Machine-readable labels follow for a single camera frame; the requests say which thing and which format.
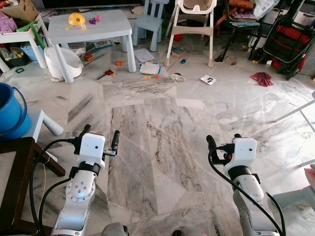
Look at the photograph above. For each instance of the grey bench frame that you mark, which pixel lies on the grey bench frame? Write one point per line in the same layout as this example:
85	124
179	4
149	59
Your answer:
295	197

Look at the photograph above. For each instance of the black and red stroller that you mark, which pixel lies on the black and red stroller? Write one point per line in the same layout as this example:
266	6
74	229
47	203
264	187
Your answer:
288	42

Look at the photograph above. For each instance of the light blue storage bin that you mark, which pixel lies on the light blue storage bin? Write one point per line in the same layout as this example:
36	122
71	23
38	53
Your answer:
33	51

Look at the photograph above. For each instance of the green plastic stick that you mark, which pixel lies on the green plastic stick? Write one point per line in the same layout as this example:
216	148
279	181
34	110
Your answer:
34	32

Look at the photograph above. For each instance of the white printed card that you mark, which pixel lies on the white printed card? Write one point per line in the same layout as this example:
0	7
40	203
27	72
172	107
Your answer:
208	79

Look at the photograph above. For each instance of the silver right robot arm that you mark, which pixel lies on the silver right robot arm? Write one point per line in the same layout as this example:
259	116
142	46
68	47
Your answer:
251	189

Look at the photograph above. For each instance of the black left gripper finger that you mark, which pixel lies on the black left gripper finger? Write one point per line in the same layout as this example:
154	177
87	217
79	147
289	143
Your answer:
86	131
115	140

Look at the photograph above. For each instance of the small pink toy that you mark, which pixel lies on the small pink toy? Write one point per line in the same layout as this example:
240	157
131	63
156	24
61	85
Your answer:
98	18

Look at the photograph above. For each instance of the white plastic tub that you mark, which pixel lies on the white plastic tub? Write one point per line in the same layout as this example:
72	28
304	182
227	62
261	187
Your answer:
76	66

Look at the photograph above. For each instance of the pink fabric bag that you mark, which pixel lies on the pink fabric bag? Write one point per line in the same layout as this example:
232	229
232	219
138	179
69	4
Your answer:
6	23

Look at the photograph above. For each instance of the white paper sheet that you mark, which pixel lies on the white paper sheet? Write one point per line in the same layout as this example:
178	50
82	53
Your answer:
143	54

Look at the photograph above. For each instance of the grey left robot leg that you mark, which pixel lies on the grey left robot leg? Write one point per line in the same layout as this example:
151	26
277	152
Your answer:
115	230

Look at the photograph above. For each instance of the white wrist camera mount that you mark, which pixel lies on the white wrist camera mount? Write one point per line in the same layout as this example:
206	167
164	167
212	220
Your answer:
92	147
244	150

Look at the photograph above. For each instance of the white and blue picture book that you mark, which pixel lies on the white and blue picture book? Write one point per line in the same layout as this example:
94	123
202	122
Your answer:
149	68

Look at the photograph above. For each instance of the red bench cushion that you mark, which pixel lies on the red bench cushion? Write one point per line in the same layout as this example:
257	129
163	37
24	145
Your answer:
311	178

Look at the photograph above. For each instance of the white baby high chair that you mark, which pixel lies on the white baby high chair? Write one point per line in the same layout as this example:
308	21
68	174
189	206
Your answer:
184	7

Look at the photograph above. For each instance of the black metal rack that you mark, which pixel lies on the black metal rack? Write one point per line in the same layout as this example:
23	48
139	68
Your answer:
241	19

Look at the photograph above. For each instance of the brown cardboard box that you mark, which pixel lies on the brown cardboard box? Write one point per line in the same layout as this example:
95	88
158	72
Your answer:
22	10

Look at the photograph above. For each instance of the blue plastic bucket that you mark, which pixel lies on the blue plastic bucket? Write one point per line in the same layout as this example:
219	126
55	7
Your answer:
12	113

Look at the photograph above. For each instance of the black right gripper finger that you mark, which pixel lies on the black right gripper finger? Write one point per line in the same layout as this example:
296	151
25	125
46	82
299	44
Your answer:
212	143
237	136

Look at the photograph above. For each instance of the small green square frame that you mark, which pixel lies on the small green square frame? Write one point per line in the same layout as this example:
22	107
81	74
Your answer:
16	70

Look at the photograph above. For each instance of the light blue kids chair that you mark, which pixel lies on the light blue kids chair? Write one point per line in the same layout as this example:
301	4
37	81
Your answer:
147	22

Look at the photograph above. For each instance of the black storage bin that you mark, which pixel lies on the black storage bin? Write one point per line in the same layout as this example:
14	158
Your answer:
15	59

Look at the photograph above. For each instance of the white plastic kids table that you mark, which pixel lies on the white plastic kids table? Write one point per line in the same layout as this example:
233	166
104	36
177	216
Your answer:
108	27

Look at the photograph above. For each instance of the small red toy car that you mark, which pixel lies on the small red toy car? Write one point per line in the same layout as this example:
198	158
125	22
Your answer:
88	57

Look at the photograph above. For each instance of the dark wooden side table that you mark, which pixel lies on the dark wooden side table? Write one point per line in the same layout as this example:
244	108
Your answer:
19	187

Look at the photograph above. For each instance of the crumpled red cloth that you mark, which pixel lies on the crumpled red cloth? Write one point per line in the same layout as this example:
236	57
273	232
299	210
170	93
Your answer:
262	78

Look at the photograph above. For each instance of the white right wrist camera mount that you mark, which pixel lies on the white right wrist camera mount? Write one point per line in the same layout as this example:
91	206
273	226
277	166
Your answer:
244	150

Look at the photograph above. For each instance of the yellow round toy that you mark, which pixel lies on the yellow round toy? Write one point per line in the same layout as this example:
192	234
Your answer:
76	19

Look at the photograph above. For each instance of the small orange toy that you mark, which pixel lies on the small orange toy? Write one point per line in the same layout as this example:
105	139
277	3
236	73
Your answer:
118	63

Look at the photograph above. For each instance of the small white table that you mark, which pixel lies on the small white table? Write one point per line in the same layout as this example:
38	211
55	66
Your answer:
19	37

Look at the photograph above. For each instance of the flat colourful kids book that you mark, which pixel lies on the flat colourful kids book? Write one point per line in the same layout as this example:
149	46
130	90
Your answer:
102	44

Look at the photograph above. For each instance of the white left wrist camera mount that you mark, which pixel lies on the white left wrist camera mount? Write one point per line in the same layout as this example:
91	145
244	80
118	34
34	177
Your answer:
92	147

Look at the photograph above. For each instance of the white plastic stool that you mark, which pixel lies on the white plastic stool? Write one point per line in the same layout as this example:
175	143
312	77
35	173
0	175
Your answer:
47	123

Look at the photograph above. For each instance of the small purple toy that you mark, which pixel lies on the small purple toy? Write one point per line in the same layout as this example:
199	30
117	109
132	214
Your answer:
92	21

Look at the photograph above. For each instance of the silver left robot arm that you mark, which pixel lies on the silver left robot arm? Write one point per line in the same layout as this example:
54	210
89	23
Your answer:
81	189

